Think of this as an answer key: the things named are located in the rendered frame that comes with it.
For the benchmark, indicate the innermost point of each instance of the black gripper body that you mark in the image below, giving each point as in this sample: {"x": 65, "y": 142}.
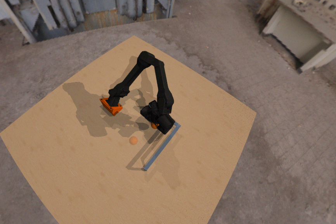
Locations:
{"x": 146, "y": 113}

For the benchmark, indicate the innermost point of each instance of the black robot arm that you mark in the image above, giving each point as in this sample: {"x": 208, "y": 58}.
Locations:
{"x": 161, "y": 109}

